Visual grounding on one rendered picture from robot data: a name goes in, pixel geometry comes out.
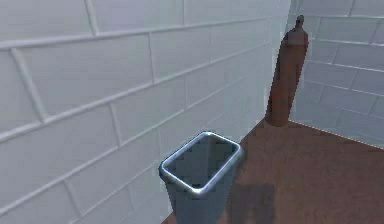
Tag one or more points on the grey metal trash can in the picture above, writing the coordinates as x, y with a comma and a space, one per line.
186, 206

